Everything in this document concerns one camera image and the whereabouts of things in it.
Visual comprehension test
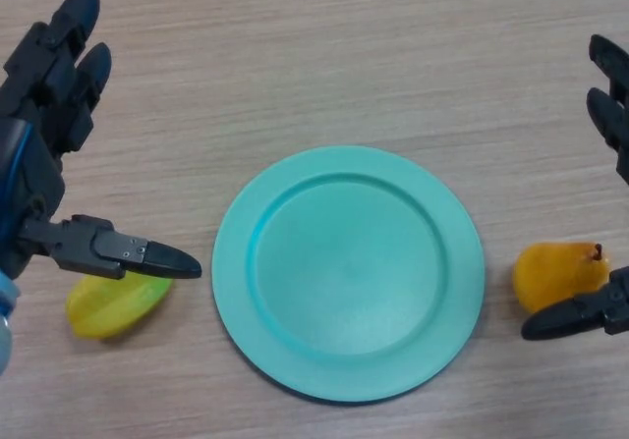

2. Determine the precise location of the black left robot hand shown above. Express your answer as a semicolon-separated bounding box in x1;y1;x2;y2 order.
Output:
0;0;203;282

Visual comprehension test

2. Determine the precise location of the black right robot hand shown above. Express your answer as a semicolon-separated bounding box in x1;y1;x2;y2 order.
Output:
520;33;629;343

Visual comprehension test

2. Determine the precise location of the yellow orange pear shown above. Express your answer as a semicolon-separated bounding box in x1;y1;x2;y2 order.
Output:
511;242;613;315

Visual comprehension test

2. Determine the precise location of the teal round plate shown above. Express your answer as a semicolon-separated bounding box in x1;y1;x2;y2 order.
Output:
210;144;486;405

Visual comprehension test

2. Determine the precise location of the yellow green starfruit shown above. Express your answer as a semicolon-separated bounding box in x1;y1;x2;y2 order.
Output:
66;271;176;341

